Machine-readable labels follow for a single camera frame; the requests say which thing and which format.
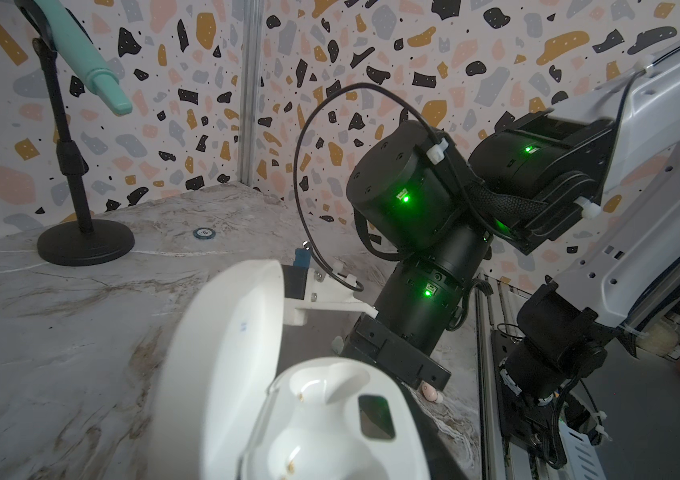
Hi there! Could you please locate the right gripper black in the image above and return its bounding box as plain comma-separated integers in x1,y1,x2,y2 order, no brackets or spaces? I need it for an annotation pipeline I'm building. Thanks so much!
340,314,452,390

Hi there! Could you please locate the pink white earbud case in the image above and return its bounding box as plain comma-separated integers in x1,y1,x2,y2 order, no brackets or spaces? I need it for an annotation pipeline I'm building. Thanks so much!
147,260,430,479

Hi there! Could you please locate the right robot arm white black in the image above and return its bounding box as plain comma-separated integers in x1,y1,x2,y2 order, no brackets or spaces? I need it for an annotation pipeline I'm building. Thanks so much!
341,42,680,469

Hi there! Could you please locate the pink earbud front right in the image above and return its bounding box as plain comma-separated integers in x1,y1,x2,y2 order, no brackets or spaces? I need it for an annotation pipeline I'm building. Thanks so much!
420,382,444,404

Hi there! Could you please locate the black microphone stand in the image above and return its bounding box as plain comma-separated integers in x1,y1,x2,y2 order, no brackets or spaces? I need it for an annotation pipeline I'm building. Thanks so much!
15,0,135,267

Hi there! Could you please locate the mint green microphone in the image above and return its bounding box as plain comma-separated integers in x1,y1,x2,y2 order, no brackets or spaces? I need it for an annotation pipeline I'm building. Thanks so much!
34,0,132,116

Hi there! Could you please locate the small black ring marker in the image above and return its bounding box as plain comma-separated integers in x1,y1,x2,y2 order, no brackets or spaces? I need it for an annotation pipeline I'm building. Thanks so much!
193,227,216,240

